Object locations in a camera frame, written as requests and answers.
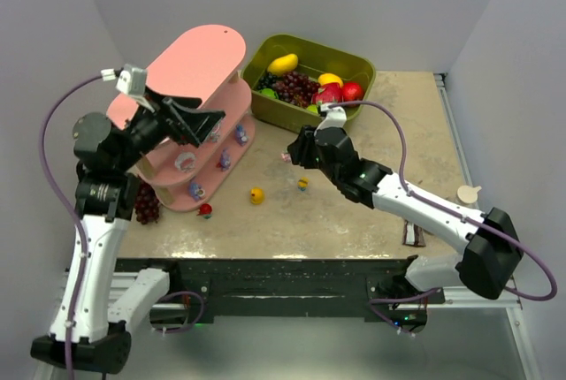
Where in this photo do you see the pink toy with green center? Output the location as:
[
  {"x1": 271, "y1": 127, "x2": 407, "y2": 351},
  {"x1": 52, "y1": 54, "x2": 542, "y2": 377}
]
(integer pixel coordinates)
[{"x1": 281, "y1": 153, "x2": 292, "y2": 163}]

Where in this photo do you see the pink round toy white face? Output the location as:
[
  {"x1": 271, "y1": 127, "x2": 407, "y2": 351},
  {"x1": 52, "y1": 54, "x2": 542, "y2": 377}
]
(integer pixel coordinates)
[{"x1": 174, "y1": 152, "x2": 196, "y2": 172}]

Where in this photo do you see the purple bunny toy blue bow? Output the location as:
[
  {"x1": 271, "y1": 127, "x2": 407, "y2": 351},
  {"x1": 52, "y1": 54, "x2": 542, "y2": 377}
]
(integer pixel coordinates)
[{"x1": 234, "y1": 124, "x2": 249, "y2": 147}]

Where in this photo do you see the yellow duck toy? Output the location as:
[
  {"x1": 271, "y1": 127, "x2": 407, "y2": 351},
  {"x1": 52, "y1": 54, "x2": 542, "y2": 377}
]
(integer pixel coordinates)
[{"x1": 250, "y1": 187, "x2": 264, "y2": 205}]

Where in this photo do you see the purple bunny toy with strawberry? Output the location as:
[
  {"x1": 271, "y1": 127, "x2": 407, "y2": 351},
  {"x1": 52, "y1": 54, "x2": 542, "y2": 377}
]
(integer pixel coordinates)
[{"x1": 187, "y1": 181, "x2": 206, "y2": 201}]

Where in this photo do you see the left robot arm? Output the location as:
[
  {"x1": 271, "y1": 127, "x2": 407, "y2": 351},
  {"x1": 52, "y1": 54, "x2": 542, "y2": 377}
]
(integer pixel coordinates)
[{"x1": 30, "y1": 89, "x2": 226, "y2": 378}]

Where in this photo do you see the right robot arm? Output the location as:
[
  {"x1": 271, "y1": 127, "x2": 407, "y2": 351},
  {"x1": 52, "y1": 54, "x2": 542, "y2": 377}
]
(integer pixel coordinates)
[{"x1": 287, "y1": 125, "x2": 524, "y2": 300}]

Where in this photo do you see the pink three-tier wooden shelf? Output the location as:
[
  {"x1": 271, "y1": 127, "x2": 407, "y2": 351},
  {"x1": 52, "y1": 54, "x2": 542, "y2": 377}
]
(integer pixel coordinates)
[{"x1": 107, "y1": 23, "x2": 257, "y2": 213}]

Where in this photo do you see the yellow minion toy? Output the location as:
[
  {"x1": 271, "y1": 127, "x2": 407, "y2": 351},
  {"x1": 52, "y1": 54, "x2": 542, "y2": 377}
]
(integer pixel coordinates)
[{"x1": 297, "y1": 177, "x2": 309, "y2": 191}]

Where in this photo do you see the green toy pear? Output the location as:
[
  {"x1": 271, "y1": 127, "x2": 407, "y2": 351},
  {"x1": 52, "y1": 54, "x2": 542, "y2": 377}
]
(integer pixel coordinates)
[{"x1": 306, "y1": 104, "x2": 318, "y2": 114}]

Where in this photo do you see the pink toy dragon fruit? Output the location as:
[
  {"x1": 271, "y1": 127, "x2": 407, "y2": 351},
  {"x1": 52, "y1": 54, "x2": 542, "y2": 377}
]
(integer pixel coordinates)
[{"x1": 311, "y1": 82, "x2": 342, "y2": 105}]

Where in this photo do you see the red toy apple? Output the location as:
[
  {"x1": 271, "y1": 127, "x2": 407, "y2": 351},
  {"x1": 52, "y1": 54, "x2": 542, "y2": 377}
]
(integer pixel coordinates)
[{"x1": 341, "y1": 81, "x2": 364, "y2": 102}]

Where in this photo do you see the dark red grape bunch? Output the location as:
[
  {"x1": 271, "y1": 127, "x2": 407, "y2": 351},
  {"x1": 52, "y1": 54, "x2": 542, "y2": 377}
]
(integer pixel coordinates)
[{"x1": 272, "y1": 72, "x2": 320, "y2": 109}]

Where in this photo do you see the green toy lime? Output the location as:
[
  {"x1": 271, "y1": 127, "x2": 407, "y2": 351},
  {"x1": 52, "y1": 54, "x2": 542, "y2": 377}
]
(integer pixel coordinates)
[{"x1": 259, "y1": 88, "x2": 279, "y2": 100}]

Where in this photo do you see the yellow toy lemon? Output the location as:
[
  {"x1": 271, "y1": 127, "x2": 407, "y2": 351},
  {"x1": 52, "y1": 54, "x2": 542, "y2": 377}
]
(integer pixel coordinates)
[{"x1": 317, "y1": 72, "x2": 343, "y2": 87}]

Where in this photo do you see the black grape bunch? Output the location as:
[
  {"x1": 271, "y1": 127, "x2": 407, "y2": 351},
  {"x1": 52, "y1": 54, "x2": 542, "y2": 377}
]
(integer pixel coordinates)
[{"x1": 256, "y1": 72, "x2": 279, "y2": 91}]

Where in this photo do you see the red strawberry toy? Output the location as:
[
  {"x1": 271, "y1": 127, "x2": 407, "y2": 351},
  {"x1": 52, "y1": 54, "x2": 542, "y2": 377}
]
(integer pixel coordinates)
[{"x1": 197, "y1": 203, "x2": 213, "y2": 219}]

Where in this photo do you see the yellow toy mango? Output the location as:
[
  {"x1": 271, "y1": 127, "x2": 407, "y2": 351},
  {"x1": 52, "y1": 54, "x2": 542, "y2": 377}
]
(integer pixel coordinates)
[{"x1": 266, "y1": 53, "x2": 299, "y2": 77}]

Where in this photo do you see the red grape bunch on table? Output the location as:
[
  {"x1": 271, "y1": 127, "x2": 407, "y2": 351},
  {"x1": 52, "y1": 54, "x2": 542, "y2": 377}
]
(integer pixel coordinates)
[{"x1": 134, "y1": 182, "x2": 161, "y2": 224}]

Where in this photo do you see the olive green plastic bin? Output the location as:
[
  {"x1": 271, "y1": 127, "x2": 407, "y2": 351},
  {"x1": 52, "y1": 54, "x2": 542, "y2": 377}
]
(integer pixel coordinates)
[{"x1": 241, "y1": 34, "x2": 376, "y2": 132}]

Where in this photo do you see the brown snack wrapper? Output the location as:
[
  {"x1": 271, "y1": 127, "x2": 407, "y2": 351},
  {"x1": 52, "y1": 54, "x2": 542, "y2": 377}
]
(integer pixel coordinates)
[{"x1": 402, "y1": 221, "x2": 426, "y2": 247}]

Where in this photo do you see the green sauce squeeze bottle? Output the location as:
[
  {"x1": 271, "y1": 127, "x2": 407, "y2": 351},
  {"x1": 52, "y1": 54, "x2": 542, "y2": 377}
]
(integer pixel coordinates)
[{"x1": 455, "y1": 185, "x2": 482, "y2": 207}]

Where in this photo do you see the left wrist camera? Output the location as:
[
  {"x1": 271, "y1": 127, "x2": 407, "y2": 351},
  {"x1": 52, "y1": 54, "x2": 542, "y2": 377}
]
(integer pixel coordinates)
[{"x1": 100, "y1": 64, "x2": 155, "y2": 112}]

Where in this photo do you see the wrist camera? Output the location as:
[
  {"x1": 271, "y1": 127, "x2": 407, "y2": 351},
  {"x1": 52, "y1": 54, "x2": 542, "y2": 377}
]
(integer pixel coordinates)
[
  {"x1": 100, "y1": 64, "x2": 155, "y2": 112},
  {"x1": 317, "y1": 103, "x2": 347, "y2": 131}
]

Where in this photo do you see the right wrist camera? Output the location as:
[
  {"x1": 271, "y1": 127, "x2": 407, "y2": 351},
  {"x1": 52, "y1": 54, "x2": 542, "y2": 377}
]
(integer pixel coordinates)
[{"x1": 317, "y1": 103, "x2": 347, "y2": 131}]

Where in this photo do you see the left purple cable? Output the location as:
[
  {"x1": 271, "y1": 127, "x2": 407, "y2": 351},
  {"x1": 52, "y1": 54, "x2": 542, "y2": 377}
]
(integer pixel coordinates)
[{"x1": 38, "y1": 72, "x2": 107, "y2": 375}]

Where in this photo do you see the black table frame rail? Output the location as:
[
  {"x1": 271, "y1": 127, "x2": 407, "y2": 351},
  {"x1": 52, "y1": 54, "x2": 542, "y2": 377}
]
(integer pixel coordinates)
[{"x1": 105, "y1": 258, "x2": 523, "y2": 326}]

